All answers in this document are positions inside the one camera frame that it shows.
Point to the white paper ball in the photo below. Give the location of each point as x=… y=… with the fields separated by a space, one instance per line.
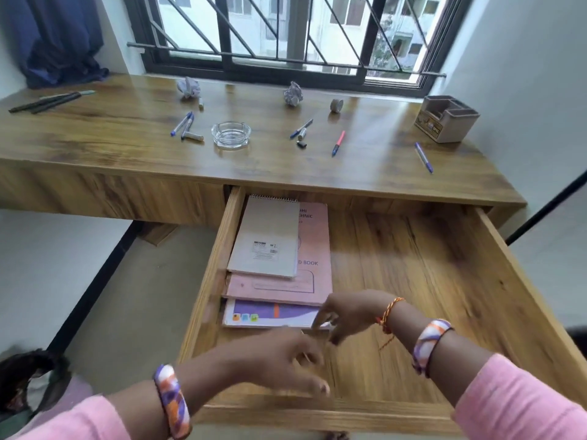
x=189 y=87

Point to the pink trash bin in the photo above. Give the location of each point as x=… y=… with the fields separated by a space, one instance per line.
x=69 y=398

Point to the black bag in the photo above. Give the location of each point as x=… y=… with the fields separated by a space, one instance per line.
x=578 y=341

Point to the person's left hand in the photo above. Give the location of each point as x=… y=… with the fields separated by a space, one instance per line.
x=275 y=362

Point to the pink pen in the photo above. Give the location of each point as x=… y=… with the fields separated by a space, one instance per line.
x=339 y=142

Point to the wooden drawer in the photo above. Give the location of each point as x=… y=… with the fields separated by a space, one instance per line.
x=435 y=293

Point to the clear glass ashtray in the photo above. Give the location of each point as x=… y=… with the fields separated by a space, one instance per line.
x=230 y=135

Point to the purple blue pen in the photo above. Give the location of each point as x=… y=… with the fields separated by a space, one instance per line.
x=423 y=158

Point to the blue cover book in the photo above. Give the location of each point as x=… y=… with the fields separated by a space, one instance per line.
x=261 y=313

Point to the pink sleeve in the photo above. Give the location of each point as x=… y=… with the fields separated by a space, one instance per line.
x=518 y=403
x=78 y=423

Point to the person's right hand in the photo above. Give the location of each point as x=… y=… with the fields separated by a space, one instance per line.
x=357 y=311

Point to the clear blue ballpoint pen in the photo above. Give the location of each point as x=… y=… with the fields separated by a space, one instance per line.
x=188 y=127
x=181 y=124

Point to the short white marker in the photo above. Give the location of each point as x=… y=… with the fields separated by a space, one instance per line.
x=302 y=135

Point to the grey spiral notepad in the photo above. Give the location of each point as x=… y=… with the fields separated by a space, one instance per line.
x=266 y=238

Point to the pink left sleeve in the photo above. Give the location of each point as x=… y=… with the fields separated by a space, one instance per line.
x=78 y=423

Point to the patterned wrist bangle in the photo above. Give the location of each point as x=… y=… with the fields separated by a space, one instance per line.
x=173 y=400
x=431 y=345

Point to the blue curtain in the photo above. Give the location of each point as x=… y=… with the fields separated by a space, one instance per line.
x=59 y=36

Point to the pink right sleeve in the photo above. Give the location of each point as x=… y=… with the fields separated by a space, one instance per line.
x=518 y=403

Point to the patterned right wrist bangle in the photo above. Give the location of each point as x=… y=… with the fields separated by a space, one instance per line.
x=431 y=345

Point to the white glue stick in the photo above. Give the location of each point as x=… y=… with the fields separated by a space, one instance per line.
x=195 y=136

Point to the person's right forearm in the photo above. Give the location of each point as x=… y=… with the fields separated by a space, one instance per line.
x=458 y=357

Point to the person's left forearm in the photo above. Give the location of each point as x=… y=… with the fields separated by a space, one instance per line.
x=206 y=384

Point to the black framed grille window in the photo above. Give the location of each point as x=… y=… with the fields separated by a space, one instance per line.
x=224 y=41

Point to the brown tape roll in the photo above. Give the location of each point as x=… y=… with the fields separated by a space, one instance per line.
x=336 y=105

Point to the pink desk organizer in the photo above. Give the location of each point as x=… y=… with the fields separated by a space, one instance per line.
x=451 y=123

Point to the patterned left wrist bangle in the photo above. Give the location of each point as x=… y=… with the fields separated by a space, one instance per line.
x=173 y=400

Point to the silver blue capped pen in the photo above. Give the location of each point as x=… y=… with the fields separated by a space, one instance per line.
x=301 y=128

